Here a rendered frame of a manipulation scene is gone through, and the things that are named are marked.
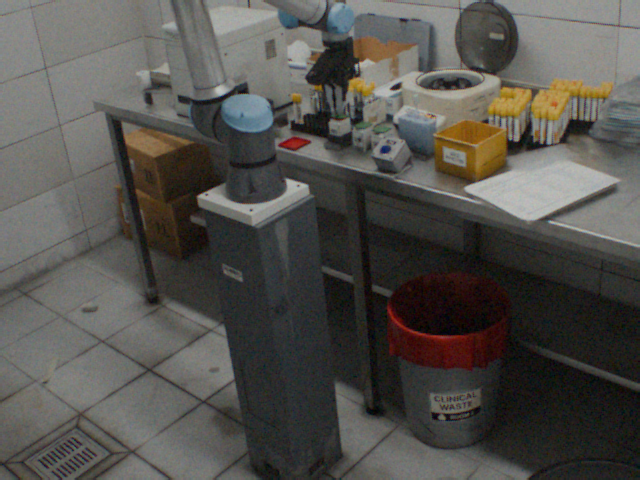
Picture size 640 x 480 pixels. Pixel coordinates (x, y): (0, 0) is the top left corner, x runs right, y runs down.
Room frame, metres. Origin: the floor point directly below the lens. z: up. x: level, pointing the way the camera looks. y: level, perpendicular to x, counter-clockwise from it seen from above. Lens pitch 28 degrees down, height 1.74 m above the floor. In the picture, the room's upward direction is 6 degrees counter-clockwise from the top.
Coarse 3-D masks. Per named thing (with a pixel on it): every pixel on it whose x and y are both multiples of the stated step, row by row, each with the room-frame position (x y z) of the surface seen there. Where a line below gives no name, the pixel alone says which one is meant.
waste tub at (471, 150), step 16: (448, 128) 1.92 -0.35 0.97; (464, 128) 1.97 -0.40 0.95; (480, 128) 1.93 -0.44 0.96; (496, 128) 1.90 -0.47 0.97; (448, 144) 1.85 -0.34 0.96; (464, 144) 1.82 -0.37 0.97; (480, 144) 1.80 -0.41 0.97; (496, 144) 1.85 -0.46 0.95; (448, 160) 1.85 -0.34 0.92; (464, 160) 1.82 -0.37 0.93; (480, 160) 1.80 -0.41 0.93; (496, 160) 1.85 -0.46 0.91; (464, 176) 1.82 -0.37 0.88; (480, 176) 1.80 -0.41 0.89
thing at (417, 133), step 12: (408, 120) 2.01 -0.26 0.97; (420, 120) 2.00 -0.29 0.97; (432, 120) 1.99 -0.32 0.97; (408, 132) 2.01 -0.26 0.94; (420, 132) 1.98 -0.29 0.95; (432, 132) 1.98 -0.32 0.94; (408, 144) 2.02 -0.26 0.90; (420, 144) 1.98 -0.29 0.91; (432, 144) 1.98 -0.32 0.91; (420, 156) 1.97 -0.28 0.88
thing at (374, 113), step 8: (328, 104) 2.38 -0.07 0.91; (360, 104) 2.26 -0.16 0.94; (376, 104) 2.26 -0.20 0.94; (384, 104) 2.28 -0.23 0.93; (328, 112) 2.38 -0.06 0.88; (344, 112) 2.28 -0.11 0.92; (360, 112) 2.27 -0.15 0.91; (368, 112) 2.23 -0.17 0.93; (376, 112) 2.26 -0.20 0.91; (384, 112) 2.28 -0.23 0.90; (360, 120) 2.28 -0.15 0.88; (368, 120) 2.23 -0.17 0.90; (376, 120) 2.25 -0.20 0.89; (384, 120) 2.28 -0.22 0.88
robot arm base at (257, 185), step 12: (276, 156) 1.82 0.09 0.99; (240, 168) 1.77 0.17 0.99; (252, 168) 1.77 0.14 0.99; (264, 168) 1.77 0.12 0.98; (276, 168) 1.80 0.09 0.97; (228, 180) 1.80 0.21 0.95; (240, 180) 1.77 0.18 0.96; (252, 180) 1.76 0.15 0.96; (264, 180) 1.76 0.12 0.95; (276, 180) 1.78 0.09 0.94; (228, 192) 1.79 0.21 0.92; (240, 192) 1.76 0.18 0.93; (252, 192) 1.76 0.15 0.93; (264, 192) 1.75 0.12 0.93; (276, 192) 1.77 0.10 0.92
